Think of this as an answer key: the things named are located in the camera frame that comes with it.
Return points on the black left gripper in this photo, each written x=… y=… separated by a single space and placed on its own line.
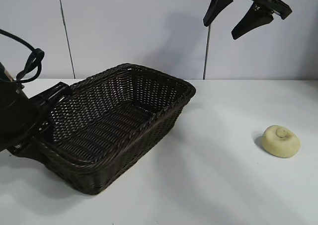
x=17 y=115

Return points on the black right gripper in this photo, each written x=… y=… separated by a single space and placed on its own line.
x=272 y=1

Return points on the dark brown woven basket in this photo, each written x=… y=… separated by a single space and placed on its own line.
x=119 y=120

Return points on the pale yellow egg yolk pastry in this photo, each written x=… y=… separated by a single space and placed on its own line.
x=280 y=143

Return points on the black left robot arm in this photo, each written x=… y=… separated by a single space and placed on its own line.
x=3 y=72

